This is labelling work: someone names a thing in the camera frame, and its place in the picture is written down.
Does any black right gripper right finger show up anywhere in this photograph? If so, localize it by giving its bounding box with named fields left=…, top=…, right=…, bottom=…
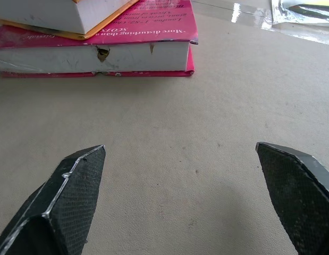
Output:
left=255, top=141, right=329, bottom=255

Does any orange cover book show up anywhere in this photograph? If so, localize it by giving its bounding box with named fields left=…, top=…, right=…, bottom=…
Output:
left=0, top=0, right=140, bottom=40

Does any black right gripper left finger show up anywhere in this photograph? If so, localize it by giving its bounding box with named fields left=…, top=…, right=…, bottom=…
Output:
left=0, top=144, right=106, bottom=255

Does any pink hardcover book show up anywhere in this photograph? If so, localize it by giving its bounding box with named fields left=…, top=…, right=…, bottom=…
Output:
left=0, top=0, right=199, bottom=78

